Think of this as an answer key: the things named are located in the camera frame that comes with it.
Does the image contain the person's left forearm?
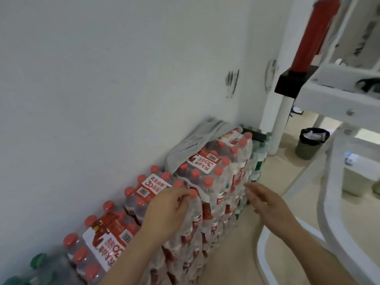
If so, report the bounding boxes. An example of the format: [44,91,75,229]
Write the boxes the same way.
[99,230,167,285]

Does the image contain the person's right hand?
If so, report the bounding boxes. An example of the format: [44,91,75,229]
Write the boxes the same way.
[243,182,301,241]

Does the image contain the white step box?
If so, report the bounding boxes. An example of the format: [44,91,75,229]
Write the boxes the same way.
[342,166,377,198]

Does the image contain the stack of water bottle packs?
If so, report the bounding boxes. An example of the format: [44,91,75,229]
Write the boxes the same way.
[0,124,274,285]

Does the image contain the person's right forearm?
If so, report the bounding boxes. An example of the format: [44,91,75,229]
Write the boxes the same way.
[278,224,360,285]

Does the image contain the grey trash bin black bag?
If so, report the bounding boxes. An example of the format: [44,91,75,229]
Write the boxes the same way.
[294,127,331,161]

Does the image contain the white gym machine frame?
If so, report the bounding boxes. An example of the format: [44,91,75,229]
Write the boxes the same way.
[256,0,380,285]

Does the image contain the person's left hand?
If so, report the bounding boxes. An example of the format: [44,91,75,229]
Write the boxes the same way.
[141,186,199,244]

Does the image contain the black phone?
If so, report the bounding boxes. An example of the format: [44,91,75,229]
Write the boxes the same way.
[242,132,268,143]

